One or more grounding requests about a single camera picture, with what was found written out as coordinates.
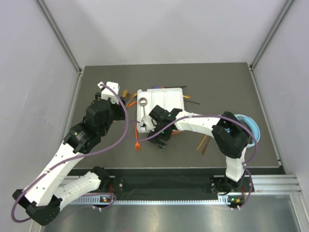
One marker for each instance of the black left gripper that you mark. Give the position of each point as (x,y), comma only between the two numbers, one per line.
(120,114)

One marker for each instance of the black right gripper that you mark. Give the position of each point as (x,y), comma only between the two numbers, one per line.
(159,143)

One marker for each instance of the orange plastic fork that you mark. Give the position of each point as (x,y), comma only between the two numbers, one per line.
(137,144)

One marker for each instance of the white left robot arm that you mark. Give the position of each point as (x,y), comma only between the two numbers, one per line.
(45,198)

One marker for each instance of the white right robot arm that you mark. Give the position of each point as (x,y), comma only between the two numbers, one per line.
(233,134)

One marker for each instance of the silver metal spoon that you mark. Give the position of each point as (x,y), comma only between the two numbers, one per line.
(143,102)

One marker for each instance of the iridescent purple spoon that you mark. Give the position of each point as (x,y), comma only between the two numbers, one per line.
(157,87)

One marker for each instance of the light blue headphones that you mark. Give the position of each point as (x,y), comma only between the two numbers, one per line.
(253,126)

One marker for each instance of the gold ornate utensil handle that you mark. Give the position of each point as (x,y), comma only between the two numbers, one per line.
(125,94)

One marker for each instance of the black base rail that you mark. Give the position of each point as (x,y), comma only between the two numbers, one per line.
(172,184)

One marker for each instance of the grey cable duct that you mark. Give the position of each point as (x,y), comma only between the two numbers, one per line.
(101,200)

